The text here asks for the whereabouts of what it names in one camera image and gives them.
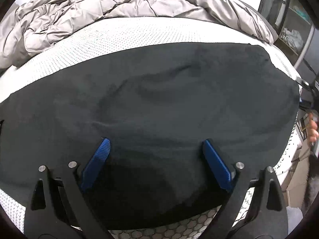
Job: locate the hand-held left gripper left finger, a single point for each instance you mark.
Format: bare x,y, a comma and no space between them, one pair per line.
96,164

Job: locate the cardboard box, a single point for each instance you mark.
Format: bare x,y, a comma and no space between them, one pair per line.
295,186

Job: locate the grey duvet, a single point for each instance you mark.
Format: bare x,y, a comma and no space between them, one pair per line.
99,7

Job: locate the hexagon patterned mattress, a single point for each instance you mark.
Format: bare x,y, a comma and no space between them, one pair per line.
74,39

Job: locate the glass door wardrobe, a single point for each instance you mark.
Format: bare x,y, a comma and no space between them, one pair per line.
294,29

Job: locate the person's right hand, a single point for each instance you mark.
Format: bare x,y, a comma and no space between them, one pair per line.
313,129

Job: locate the black pants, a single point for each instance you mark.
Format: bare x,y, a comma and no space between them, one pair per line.
162,92

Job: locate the person's right forearm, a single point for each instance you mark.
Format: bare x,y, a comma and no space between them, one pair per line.
309,184

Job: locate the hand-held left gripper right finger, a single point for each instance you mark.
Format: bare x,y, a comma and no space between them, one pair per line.
216,164

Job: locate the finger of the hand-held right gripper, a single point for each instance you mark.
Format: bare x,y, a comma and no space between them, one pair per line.
305,103
305,82

